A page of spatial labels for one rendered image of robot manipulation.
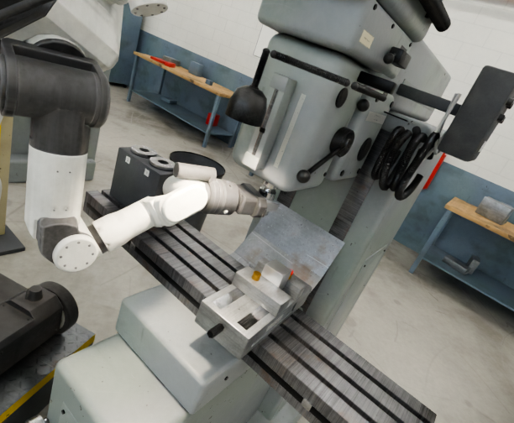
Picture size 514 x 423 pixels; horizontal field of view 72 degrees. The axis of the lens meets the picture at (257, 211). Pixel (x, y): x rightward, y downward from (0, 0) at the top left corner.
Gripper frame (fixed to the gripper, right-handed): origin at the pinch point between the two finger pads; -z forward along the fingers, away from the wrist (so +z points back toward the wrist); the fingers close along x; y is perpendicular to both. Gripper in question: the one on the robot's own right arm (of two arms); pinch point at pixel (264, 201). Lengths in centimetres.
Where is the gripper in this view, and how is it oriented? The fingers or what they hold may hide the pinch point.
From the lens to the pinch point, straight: 95.9
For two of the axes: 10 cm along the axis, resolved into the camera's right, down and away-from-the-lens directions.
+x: -4.9, -5.1, 7.1
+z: -8.0, -0.6, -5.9
